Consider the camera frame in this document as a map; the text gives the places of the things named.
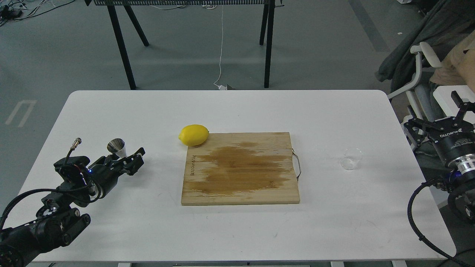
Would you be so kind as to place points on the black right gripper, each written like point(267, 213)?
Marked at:
point(453, 138)

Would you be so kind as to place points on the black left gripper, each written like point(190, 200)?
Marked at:
point(102, 175)

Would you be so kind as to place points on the steel jigger measuring cup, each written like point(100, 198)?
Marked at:
point(117, 146)

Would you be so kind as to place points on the clear glass cup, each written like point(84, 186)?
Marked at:
point(351, 158)

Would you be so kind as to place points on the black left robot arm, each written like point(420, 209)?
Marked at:
point(59, 222)

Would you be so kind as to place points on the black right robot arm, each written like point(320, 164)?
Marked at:
point(459, 183)

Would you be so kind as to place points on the white office chair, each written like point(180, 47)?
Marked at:
point(418, 92)

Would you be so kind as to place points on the yellow lemon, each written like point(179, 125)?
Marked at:
point(193, 135)

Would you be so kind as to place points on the grey jacket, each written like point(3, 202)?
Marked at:
point(443, 27)

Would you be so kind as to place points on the wooden cutting board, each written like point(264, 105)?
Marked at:
point(241, 168)

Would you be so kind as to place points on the black metal frame table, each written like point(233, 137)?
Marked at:
point(181, 33)

